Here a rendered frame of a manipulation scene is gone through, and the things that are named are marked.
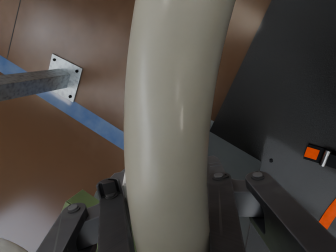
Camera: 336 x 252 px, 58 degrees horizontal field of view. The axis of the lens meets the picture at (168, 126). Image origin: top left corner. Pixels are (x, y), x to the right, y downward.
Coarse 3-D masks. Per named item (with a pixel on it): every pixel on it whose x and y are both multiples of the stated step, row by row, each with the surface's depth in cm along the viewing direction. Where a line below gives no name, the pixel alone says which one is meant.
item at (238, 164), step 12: (216, 144) 132; (228, 144) 139; (216, 156) 121; (228, 156) 127; (240, 156) 132; (252, 156) 139; (228, 168) 117; (240, 168) 121; (252, 168) 127; (96, 192) 74; (240, 216) 91
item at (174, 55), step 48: (144, 0) 8; (192, 0) 8; (144, 48) 9; (192, 48) 8; (144, 96) 9; (192, 96) 9; (144, 144) 9; (192, 144) 10; (144, 192) 10; (192, 192) 10; (144, 240) 11; (192, 240) 11
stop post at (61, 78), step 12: (60, 60) 162; (24, 72) 142; (36, 72) 147; (48, 72) 153; (60, 72) 159; (72, 72) 162; (0, 84) 123; (12, 84) 128; (24, 84) 135; (36, 84) 142; (48, 84) 150; (60, 84) 159; (72, 84) 163; (0, 96) 125; (12, 96) 131; (72, 96) 165
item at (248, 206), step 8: (208, 160) 19; (216, 160) 18; (208, 168) 18; (216, 168) 17; (232, 184) 15; (240, 184) 15; (240, 192) 15; (248, 192) 15; (240, 200) 15; (248, 200) 15; (256, 200) 15; (240, 208) 15; (248, 208) 15; (256, 208) 15; (248, 216) 15; (256, 216) 15
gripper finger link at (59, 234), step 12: (72, 204) 15; (84, 204) 15; (60, 216) 14; (72, 216) 14; (84, 216) 15; (60, 228) 13; (72, 228) 13; (48, 240) 13; (60, 240) 13; (72, 240) 13
